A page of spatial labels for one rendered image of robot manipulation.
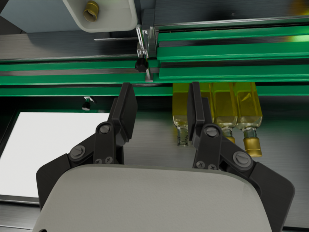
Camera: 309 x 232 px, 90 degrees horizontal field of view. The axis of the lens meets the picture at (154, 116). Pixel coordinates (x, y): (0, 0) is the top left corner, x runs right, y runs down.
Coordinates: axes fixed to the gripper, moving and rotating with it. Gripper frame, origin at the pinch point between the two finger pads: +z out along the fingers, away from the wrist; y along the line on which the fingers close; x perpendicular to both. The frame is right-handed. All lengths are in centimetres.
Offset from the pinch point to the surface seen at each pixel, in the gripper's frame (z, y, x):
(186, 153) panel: 14.6, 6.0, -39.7
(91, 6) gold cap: 40.8, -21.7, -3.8
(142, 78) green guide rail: 28.4, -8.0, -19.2
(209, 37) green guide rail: 30.4, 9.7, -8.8
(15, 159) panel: 10, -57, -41
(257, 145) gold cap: 11.4, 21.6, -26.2
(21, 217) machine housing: -7, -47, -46
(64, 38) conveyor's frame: 44, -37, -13
